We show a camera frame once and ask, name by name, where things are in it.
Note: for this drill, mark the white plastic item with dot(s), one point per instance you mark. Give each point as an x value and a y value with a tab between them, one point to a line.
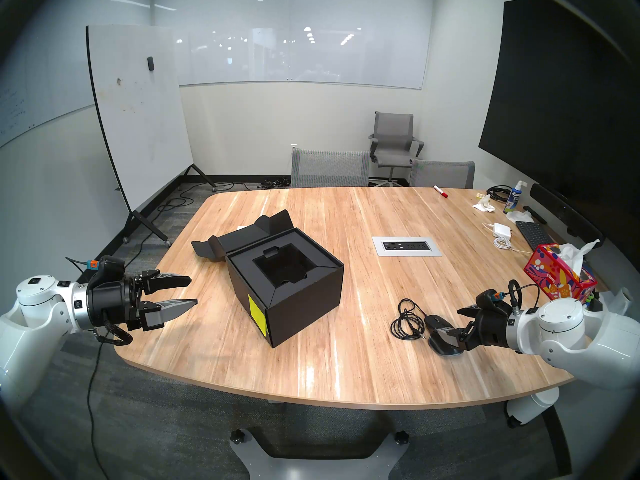
620	299

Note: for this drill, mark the black cardboard box with lid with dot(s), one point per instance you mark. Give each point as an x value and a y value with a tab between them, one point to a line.
305	304

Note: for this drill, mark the red whiteboard marker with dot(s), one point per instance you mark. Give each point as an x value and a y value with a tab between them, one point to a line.
440	191

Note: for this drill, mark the crumpled white tissue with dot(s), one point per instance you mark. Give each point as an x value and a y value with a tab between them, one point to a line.
520	217
484	205

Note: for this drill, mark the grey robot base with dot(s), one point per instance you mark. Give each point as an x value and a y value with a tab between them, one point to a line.
260	459

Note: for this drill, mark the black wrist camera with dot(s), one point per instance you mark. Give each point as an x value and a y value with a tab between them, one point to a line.
110	269
487	300

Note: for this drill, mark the colourful tissue box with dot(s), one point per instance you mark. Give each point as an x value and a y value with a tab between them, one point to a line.
550	269

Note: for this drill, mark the black keyboard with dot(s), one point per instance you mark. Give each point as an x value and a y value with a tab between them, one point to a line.
535	234

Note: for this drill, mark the wide grey mesh chair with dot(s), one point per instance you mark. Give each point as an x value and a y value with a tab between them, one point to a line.
330	169

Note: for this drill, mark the rolling whiteboard on stand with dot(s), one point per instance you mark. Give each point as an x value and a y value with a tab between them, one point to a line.
140	124

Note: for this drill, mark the glass wall board with writing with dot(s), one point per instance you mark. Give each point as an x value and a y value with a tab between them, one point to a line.
40	84

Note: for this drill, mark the large glass wall board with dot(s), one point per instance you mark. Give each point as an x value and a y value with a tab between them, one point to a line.
300	59

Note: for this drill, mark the grey fabric chair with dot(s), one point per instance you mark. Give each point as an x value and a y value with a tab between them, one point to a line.
442	175

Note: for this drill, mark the large black wall screen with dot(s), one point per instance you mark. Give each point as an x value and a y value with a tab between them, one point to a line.
560	109

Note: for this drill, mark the grey swivel office chair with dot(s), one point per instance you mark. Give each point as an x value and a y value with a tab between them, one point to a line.
394	129

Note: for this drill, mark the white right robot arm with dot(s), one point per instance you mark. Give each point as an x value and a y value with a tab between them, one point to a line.
565	324

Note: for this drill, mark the white tissue in box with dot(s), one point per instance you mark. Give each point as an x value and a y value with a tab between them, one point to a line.
572	256

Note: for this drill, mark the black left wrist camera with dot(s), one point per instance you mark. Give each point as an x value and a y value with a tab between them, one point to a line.
110	269

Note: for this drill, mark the white wheeled cylinder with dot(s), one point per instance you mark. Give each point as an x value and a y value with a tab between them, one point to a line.
530	409

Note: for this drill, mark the silver table outlet plate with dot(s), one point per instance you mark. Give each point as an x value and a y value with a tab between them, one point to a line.
406	245

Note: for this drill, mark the whiteboard cleaner spray bottle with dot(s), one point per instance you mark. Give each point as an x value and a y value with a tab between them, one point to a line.
512	201

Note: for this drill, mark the black computer mouse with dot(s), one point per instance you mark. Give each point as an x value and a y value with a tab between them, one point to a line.
437	320

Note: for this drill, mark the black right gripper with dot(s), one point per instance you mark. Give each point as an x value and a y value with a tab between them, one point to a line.
490	329

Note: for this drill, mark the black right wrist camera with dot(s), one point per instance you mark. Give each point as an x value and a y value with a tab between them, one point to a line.
487	300

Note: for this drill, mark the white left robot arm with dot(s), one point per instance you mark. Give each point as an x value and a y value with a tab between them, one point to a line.
35	324

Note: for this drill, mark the small yellow sticky note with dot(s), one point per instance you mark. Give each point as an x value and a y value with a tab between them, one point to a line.
257	314

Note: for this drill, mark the black video sound bar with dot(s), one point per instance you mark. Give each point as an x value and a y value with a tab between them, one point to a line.
565	214

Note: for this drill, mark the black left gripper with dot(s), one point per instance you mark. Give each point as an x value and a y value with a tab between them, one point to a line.
112	304

